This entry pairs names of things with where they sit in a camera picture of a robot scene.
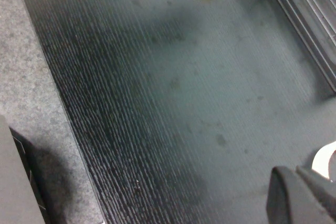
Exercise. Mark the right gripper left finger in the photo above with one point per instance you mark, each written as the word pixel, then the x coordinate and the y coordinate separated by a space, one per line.
pixel 288 203

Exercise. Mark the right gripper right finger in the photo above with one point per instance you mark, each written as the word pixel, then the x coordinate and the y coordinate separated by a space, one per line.
pixel 326 197

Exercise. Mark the white tape roll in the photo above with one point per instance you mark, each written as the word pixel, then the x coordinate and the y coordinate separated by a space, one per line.
pixel 321 161

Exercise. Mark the dark grey floor box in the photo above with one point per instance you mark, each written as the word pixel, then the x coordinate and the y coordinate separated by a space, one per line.
pixel 13 182

